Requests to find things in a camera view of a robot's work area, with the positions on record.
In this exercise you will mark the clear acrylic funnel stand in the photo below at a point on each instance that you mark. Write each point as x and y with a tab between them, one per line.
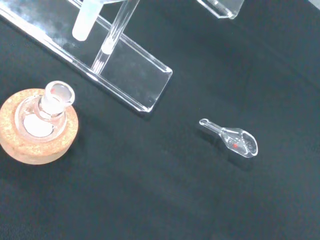
130	75

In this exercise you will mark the small glass weighing funnel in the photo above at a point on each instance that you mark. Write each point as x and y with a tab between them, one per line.
240	143

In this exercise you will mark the black bench cloth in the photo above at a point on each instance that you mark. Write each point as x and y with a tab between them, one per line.
175	195

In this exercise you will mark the small glass round-bottom flask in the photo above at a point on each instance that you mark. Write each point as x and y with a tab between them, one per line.
53	100

